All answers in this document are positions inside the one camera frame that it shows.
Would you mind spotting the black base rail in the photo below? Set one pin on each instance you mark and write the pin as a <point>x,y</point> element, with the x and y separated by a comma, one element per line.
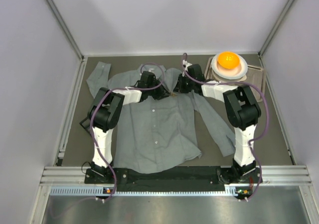
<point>180,178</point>

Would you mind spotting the grey button-up shirt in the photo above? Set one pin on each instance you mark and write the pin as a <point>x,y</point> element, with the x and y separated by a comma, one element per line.
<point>153,136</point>

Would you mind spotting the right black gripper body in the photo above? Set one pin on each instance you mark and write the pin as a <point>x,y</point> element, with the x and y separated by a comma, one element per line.
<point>180,86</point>

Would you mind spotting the grey slotted cable duct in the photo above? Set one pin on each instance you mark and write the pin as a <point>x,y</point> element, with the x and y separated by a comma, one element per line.
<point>101,191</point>

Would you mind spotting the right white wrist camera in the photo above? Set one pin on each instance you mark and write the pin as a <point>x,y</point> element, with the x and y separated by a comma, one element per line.
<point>186,65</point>

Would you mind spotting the orange bowl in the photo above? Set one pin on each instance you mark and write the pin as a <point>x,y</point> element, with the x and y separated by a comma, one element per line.
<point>228,60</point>

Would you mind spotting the black open jewelry box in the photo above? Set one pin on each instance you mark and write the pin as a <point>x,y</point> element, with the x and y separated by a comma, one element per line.
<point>85,124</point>

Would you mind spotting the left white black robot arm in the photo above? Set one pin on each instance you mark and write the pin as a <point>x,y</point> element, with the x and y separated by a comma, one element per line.
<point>104,114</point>

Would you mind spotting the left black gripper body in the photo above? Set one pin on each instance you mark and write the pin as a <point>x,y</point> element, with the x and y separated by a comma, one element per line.
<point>160,91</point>

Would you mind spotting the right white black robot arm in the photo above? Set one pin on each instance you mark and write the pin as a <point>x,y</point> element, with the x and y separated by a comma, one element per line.
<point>242,111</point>

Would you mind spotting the metal tray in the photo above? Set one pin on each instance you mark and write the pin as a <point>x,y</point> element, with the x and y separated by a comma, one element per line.
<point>255,75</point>

